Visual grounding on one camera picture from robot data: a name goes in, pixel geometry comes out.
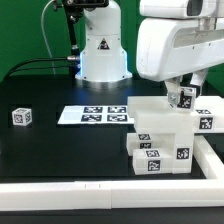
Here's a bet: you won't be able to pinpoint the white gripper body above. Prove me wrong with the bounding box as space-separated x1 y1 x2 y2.
136 0 224 81

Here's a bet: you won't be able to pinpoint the white chair nut cube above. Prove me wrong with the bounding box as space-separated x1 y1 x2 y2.
12 108 32 126

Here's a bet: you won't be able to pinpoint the grey cable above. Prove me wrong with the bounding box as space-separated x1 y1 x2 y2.
40 0 58 76

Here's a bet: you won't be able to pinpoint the black cables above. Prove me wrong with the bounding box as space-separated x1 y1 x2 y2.
1 55 81 83

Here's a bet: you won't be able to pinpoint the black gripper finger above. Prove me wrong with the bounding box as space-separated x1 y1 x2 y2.
165 76 182 107
190 70 208 96

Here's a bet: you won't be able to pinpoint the flat white chair back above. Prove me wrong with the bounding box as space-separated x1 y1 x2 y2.
58 105 134 125

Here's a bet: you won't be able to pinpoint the white obstacle fence wall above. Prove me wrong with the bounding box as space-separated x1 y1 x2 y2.
0 136 224 211

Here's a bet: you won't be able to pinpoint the black camera stand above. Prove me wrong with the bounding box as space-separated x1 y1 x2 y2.
53 0 109 75

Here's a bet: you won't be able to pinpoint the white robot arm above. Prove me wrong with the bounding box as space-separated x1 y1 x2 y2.
78 0 224 105

